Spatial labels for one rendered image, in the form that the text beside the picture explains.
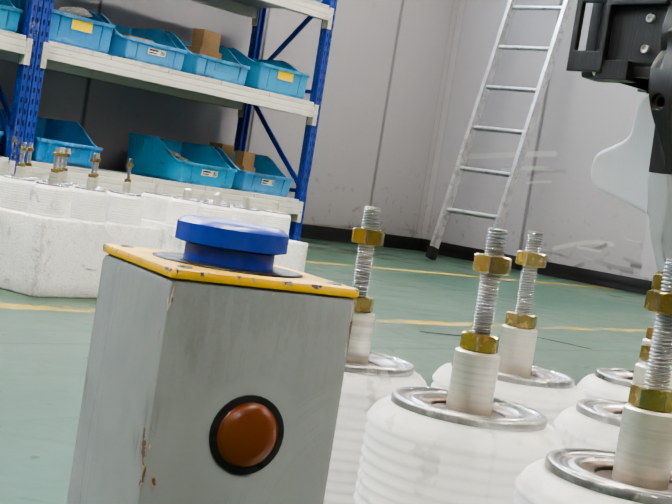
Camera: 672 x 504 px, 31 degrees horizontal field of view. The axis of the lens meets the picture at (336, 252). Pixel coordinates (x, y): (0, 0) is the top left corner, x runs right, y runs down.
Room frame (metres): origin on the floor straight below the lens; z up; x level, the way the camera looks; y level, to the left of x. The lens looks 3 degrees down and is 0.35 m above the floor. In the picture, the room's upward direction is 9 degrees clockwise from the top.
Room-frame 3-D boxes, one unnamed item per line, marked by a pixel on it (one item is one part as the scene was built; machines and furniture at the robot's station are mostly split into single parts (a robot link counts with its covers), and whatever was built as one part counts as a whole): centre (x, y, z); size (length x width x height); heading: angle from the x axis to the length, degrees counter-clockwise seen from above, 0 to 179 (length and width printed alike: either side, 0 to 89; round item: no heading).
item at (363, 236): (0.68, -0.02, 0.32); 0.02 x 0.02 x 0.01; 50
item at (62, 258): (2.95, 0.70, 0.09); 0.39 x 0.39 x 0.18; 55
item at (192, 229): (0.43, 0.04, 0.32); 0.04 x 0.04 x 0.02
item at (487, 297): (0.58, -0.08, 0.30); 0.01 x 0.01 x 0.08
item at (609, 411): (0.63, -0.18, 0.25); 0.08 x 0.08 x 0.01
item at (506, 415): (0.58, -0.08, 0.25); 0.08 x 0.08 x 0.01
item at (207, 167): (6.26, 0.87, 0.36); 0.50 x 0.38 x 0.21; 47
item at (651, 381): (0.47, -0.13, 0.30); 0.01 x 0.01 x 0.08
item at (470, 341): (0.58, -0.08, 0.29); 0.02 x 0.02 x 0.01; 45
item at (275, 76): (6.59, 0.59, 0.90); 0.50 x 0.38 x 0.21; 47
